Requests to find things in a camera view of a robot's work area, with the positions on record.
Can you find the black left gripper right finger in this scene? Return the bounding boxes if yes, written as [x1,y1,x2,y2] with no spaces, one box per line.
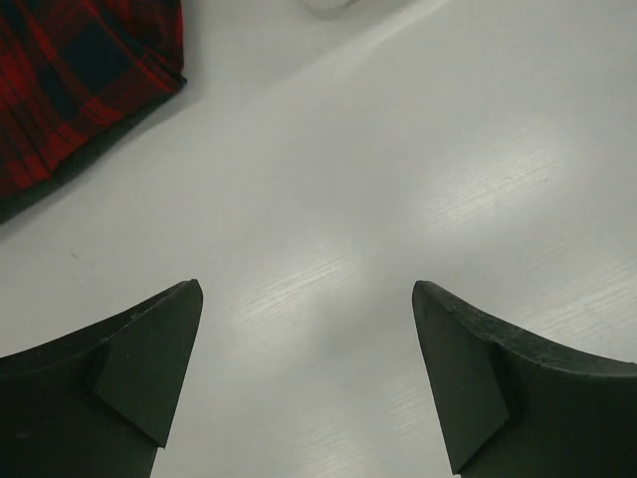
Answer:
[412,281,636,477]

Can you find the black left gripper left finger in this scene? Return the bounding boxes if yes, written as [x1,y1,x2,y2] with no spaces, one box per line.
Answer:
[1,279,203,478]

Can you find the red black plaid skirt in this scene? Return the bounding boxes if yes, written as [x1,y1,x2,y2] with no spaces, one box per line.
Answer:
[1,0,186,197]

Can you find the grey polka dot skirt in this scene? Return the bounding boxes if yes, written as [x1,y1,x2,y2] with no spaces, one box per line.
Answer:
[1,76,188,224]

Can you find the white plastic bin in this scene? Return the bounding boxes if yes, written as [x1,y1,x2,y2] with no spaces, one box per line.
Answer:
[301,0,357,19]

